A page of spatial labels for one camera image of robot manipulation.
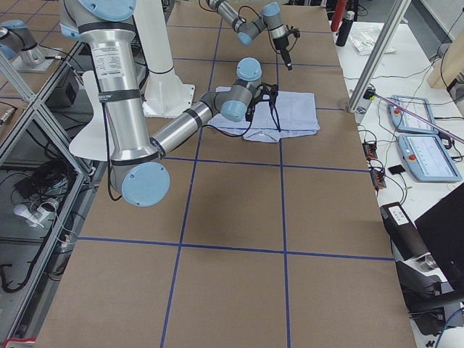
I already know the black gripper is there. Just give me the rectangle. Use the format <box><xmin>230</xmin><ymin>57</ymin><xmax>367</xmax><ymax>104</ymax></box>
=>
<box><xmin>272</xmin><ymin>25</ymin><xmax>300</xmax><ymax>70</ymax></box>
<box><xmin>245</xmin><ymin>83</ymin><xmax>278</xmax><ymax>122</ymax></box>

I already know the light blue striped shirt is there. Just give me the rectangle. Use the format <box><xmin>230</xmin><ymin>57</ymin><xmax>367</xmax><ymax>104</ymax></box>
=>
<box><xmin>209</xmin><ymin>91</ymin><xmax>320</xmax><ymax>143</ymax></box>

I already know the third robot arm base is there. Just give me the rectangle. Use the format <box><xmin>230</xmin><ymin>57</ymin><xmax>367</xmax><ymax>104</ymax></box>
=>
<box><xmin>1</xmin><ymin>20</ymin><xmax>52</xmax><ymax>73</ymax></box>

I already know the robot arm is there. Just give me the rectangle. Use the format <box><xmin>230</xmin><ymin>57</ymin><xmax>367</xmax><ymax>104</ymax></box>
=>
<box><xmin>198</xmin><ymin>0</ymin><xmax>301</xmax><ymax>71</ymax></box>
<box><xmin>59</xmin><ymin>1</ymin><xmax>277</xmax><ymax>207</ymax></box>

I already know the black water bottle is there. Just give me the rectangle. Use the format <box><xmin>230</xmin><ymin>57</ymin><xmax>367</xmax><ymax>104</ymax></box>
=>
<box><xmin>336</xmin><ymin>11</ymin><xmax>355</xmax><ymax>46</ymax></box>

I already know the red bottle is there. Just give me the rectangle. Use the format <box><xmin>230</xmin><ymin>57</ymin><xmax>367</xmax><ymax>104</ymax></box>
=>
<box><xmin>331</xmin><ymin>0</ymin><xmax>347</xmax><ymax>33</ymax></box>

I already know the upper teach pendant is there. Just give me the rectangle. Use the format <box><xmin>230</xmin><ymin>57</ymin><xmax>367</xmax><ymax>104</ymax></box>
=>
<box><xmin>386</xmin><ymin>94</ymin><xmax>440</xmax><ymax>134</ymax></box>

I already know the teach pendant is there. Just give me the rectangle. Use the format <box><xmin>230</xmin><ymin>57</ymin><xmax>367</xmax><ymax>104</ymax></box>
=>
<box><xmin>398</xmin><ymin>133</ymin><xmax>462</xmax><ymax>183</ymax></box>
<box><xmin>386</xmin><ymin>94</ymin><xmax>440</xmax><ymax>134</ymax></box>

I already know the white grabber stick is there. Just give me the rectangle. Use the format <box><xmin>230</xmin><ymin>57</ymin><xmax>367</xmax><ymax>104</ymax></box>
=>
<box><xmin>375</xmin><ymin>94</ymin><xmax>464</xmax><ymax>144</ymax></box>

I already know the white chair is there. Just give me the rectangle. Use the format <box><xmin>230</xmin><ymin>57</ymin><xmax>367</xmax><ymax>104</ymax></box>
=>
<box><xmin>69</xmin><ymin>70</ymin><xmax>107</xmax><ymax>162</ymax></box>

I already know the lower teach pendant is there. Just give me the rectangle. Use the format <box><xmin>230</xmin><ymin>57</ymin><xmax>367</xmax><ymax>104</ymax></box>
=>
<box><xmin>398</xmin><ymin>133</ymin><xmax>462</xmax><ymax>183</ymax></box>

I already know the black box with label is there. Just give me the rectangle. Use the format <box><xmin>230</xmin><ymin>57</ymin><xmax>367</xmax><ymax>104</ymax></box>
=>
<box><xmin>380</xmin><ymin>202</ymin><xmax>429</xmax><ymax>260</ymax></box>

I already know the black monitor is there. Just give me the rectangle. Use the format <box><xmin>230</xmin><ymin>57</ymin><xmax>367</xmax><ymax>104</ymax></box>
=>
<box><xmin>415</xmin><ymin>185</ymin><xmax>463</xmax><ymax>289</ymax></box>

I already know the aluminium frame post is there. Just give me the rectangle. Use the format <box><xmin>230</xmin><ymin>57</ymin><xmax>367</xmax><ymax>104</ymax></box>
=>
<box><xmin>347</xmin><ymin>0</ymin><xmax>411</xmax><ymax>112</ymax></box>

